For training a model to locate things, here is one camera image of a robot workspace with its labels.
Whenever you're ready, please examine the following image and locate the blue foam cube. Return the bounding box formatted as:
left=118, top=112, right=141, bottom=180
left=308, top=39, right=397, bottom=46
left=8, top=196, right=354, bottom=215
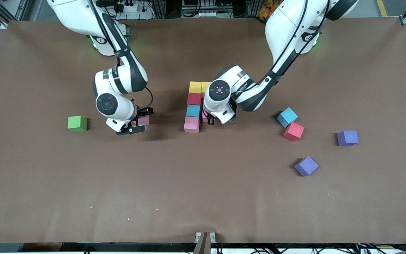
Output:
left=186, top=104, right=202, bottom=117
left=277, top=107, right=299, bottom=128

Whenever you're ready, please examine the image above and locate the red foam cube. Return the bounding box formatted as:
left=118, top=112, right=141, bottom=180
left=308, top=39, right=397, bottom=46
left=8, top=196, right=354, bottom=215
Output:
left=283, top=122, right=305, bottom=142
left=187, top=92, right=202, bottom=106

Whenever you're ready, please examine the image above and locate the purple foam cube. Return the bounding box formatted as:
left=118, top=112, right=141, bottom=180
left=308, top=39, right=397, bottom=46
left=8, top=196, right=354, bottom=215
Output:
left=337, top=130, right=359, bottom=147
left=294, top=156, right=319, bottom=177

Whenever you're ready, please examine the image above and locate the green foam cube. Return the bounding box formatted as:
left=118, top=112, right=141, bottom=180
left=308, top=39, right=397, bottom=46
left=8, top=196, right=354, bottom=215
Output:
left=67, top=115, right=88, bottom=133

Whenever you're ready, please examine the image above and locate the brown table cover sheet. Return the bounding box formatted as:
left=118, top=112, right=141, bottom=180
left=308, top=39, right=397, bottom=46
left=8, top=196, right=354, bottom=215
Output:
left=0, top=17, right=406, bottom=244

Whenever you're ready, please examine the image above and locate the white power strip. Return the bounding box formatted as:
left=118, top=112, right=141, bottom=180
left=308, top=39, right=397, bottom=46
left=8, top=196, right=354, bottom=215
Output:
left=117, top=1, right=141, bottom=13

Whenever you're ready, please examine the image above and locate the pile of orange fruit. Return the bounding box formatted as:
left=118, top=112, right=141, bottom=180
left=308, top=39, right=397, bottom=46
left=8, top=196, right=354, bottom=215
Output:
left=259, top=0, right=283, bottom=20

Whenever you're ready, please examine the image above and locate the brown wooden beam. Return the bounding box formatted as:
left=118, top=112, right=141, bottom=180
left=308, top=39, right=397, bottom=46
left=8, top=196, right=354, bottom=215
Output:
left=193, top=232, right=211, bottom=254

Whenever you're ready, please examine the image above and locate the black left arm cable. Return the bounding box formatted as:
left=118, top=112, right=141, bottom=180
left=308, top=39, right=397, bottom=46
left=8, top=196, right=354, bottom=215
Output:
left=203, top=0, right=328, bottom=120

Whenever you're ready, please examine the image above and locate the small metal bracket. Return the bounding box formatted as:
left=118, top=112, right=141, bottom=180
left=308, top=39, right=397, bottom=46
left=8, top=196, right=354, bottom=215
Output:
left=195, top=232, right=217, bottom=244

